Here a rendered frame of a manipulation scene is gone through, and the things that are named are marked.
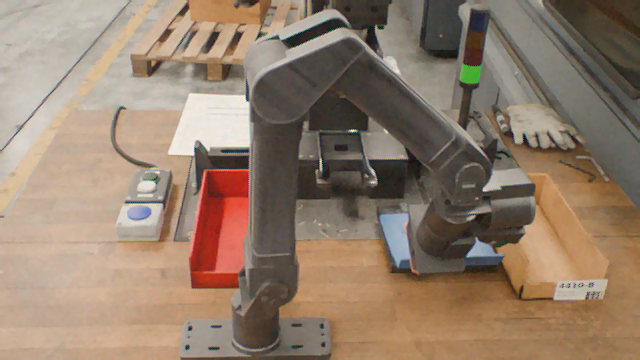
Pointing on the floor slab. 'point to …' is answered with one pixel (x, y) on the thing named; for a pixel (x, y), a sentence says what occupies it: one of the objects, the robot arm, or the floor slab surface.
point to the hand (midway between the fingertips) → (421, 261)
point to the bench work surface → (331, 268)
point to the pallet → (171, 39)
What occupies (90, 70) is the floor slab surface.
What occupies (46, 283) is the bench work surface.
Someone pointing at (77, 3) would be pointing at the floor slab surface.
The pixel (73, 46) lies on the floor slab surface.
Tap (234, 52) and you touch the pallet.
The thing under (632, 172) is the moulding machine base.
